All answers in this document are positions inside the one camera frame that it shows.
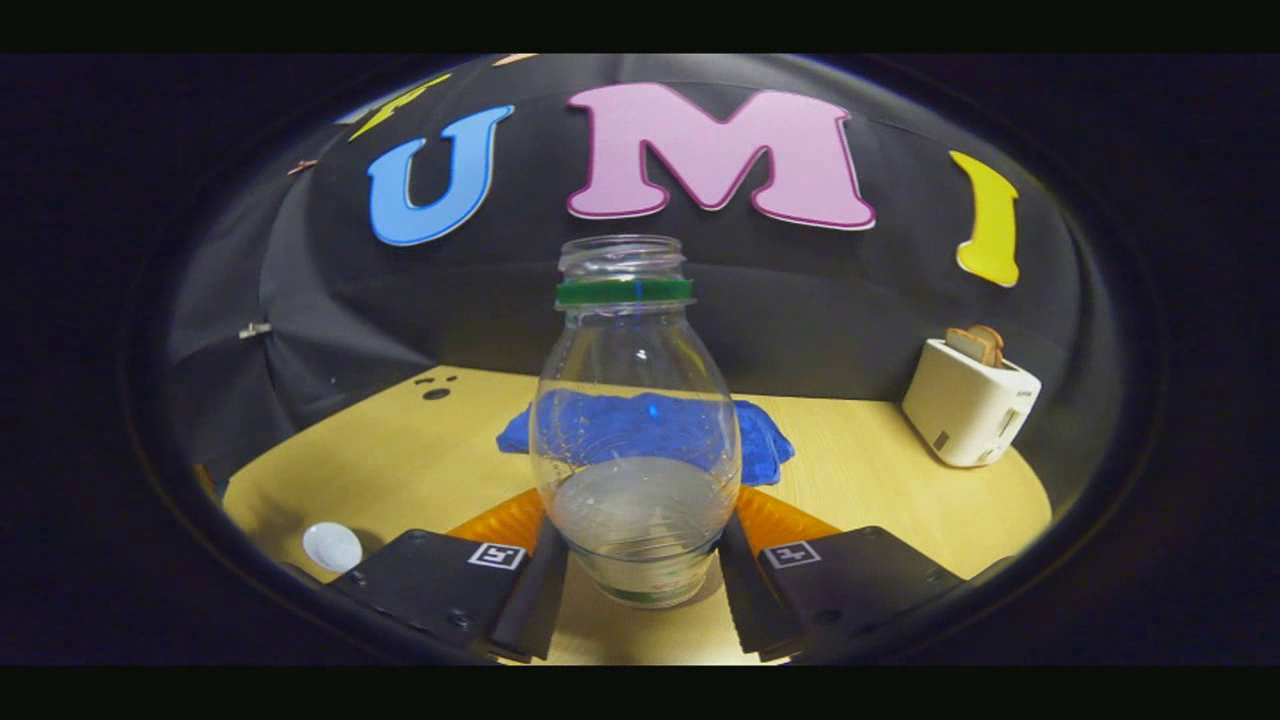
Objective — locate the silver clip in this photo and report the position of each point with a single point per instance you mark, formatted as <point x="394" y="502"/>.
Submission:
<point x="255" y="329"/>

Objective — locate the copper clip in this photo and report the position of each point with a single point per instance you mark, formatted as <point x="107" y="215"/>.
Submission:
<point x="302" y="166"/>

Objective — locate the white toaster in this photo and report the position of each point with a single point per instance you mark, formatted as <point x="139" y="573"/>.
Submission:
<point x="965" y="410"/>

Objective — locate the blue teacup with white inside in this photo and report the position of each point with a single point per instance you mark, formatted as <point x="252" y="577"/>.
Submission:
<point x="332" y="547"/>

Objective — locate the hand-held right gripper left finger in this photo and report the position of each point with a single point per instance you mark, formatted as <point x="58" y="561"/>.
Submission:
<point x="535" y="600"/>

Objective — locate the black backdrop cloth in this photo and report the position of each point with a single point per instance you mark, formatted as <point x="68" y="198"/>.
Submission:
<point x="800" y="300"/>

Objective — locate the clear plastic water bottle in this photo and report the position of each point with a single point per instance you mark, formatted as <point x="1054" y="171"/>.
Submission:
<point x="640" y="500"/>

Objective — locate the blue towel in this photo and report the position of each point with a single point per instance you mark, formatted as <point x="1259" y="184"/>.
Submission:
<point x="765" y="440"/>

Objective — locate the toast slice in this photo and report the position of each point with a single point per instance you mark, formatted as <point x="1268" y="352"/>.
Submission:
<point x="992" y="342"/>
<point x="965" y="345"/>

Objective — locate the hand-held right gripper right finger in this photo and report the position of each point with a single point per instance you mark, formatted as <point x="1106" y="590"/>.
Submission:
<point x="750" y="600"/>

